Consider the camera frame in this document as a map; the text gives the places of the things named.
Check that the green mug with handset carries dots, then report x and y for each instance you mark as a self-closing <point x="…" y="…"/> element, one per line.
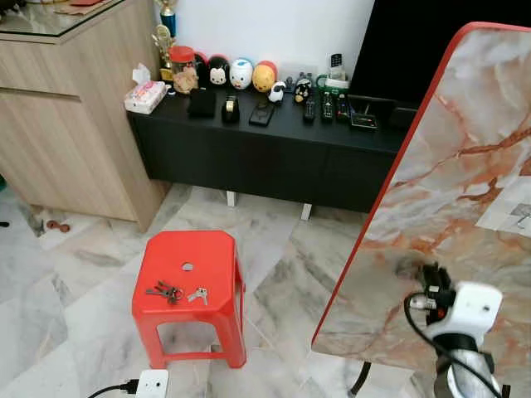
<point x="334" y="76"/>

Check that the small metal hook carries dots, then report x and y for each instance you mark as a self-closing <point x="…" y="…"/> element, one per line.
<point x="521" y="217"/>

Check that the red plastic stool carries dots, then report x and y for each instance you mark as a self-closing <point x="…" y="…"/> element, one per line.
<point x="187" y="253"/>

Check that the light wooden cabinet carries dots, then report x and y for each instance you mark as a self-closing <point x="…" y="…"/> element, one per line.
<point x="75" y="133"/>

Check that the small red dumbbell toy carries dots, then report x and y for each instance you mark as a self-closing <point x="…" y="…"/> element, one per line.
<point x="57" y="225"/>

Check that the gold trophy figure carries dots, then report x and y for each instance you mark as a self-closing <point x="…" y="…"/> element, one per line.
<point x="163" y="50"/>

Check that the black television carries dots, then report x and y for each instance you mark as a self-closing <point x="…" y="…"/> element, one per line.
<point x="398" y="41"/>

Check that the small black cat figure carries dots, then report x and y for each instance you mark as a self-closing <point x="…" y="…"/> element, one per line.
<point x="303" y="89"/>

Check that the black low tv console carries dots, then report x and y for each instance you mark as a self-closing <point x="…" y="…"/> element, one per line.
<point x="265" y="162"/>

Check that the small panda toy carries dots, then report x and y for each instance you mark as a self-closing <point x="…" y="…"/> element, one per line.
<point x="277" y="93"/>

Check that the red box on brown tray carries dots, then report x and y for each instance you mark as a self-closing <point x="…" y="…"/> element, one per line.
<point x="79" y="3"/>

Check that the white square adhesive pad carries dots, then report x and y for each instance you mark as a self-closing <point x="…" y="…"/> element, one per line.
<point x="498" y="217"/>

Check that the blue ball trophy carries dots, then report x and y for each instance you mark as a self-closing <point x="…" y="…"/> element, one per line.
<point x="168" y="12"/>

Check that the white round plush figure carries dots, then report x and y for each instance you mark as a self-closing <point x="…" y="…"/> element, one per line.
<point x="241" y="75"/>

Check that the black remote control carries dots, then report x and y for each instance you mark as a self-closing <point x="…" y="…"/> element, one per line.
<point x="328" y="108"/>
<point x="343" y="108"/>
<point x="309" y="112"/>

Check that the glass jar with red lid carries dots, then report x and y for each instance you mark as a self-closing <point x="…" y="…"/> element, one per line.
<point x="182" y="75"/>

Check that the black flat phone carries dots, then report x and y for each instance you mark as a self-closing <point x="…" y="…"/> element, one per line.
<point x="262" y="114"/>

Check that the black tape dispenser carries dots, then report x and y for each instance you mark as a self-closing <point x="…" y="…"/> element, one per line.
<point x="231" y="109"/>

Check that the marble table with red edge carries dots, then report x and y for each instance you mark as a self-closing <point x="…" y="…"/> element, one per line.
<point x="448" y="191"/>

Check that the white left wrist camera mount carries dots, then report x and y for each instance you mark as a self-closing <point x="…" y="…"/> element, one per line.
<point x="152" y="385"/>

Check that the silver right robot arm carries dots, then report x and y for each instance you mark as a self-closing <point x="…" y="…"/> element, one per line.
<point x="465" y="369"/>

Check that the black wallet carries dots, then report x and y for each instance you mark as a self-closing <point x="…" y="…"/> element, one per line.
<point x="202" y="103"/>

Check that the black set-top box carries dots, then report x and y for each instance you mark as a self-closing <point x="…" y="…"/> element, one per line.
<point x="369" y="116"/>

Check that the pink white tissue pack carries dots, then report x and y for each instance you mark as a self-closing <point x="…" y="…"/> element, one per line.
<point x="145" y="95"/>

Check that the yellow round plush figure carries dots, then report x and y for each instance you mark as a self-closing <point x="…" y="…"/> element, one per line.
<point x="265" y="78"/>

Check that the black round plush figure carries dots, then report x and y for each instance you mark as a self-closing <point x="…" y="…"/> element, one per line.
<point x="217" y="73"/>

